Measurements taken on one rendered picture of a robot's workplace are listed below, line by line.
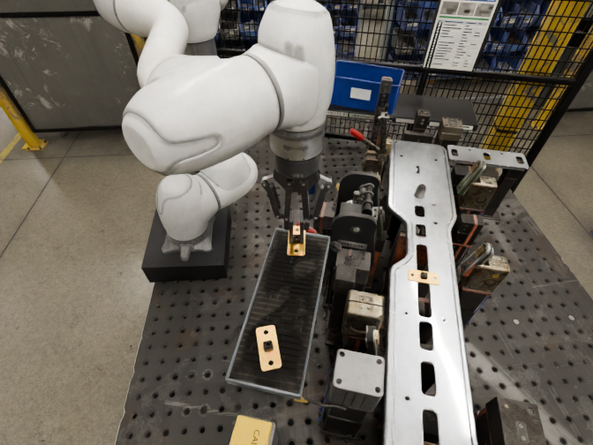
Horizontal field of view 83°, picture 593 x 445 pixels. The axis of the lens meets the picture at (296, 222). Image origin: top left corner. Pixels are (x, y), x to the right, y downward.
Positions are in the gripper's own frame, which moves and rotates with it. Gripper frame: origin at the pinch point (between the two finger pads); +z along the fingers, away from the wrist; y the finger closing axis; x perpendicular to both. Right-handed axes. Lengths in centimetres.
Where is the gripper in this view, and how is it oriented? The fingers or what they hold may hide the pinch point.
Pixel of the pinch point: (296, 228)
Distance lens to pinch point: 71.5
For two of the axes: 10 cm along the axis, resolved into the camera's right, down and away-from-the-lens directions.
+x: 0.4, -7.4, 6.7
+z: 0.0, 6.7, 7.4
